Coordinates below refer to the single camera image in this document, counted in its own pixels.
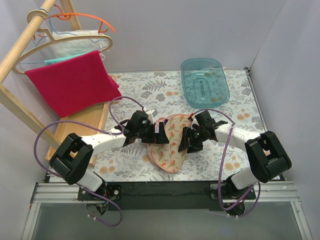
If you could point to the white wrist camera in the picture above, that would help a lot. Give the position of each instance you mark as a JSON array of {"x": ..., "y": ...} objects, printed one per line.
[
  {"x": 151, "y": 115},
  {"x": 194, "y": 121}
]

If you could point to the peach floral mesh laundry bag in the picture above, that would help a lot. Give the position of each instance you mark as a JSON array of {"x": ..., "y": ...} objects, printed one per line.
[{"x": 166, "y": 156}]

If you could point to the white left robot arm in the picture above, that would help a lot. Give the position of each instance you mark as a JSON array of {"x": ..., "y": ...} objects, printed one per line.
[{"x": 71, "y": 160}]

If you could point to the blue wire hanger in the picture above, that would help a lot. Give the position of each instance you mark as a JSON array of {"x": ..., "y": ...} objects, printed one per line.
[{"x": 48, "y": 40}]

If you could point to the teal folded cloth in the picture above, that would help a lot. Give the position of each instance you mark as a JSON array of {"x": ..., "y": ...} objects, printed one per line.
[{"x": 61, "y": 59}]

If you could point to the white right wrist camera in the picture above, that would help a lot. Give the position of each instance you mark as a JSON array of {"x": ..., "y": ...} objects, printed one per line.
[{"x": 194, "y": 121}]

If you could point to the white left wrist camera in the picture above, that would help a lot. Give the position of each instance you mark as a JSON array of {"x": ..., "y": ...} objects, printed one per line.
[{"x": 151, "y": 115}]

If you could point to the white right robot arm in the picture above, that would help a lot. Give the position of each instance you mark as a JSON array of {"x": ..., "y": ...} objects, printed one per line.
[{"x": 266, "y": 156}]

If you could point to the white cloth on hanger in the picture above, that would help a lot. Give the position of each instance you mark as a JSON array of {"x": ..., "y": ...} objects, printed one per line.
[{"x": 74, "y": 47}]

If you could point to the floral patterned table mat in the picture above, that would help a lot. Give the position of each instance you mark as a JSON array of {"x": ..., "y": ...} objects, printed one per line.
[{"x": 163, "y": 91}]

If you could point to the beige wooden hanger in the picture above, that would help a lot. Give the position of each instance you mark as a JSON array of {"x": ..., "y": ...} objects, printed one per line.
[{"x": 31, "y": 61}]

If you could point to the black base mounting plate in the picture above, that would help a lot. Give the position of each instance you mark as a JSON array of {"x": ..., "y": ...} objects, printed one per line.
[{"x": 163, "y": 195}]

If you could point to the orange plastic hanger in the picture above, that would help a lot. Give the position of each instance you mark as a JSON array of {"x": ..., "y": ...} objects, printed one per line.
[{"x": 63, "y": 17}]

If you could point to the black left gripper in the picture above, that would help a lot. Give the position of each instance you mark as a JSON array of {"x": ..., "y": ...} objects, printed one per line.
[{"x": 155, "y": 132}]

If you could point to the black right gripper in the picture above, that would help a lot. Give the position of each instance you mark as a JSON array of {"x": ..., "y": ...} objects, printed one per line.
[{"x": 191, "y": 137}]

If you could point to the aluminium frame rail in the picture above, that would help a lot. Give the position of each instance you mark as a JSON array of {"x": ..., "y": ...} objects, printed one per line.
[{"x": 267, "y": 221}]

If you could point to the magenta red towel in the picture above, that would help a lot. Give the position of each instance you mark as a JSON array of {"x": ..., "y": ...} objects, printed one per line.
[{"x": 74, "y": 84}]

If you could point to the clear teal plastic tub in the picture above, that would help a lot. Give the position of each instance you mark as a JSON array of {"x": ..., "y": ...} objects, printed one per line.
[{"x": 204, "y": 83}]

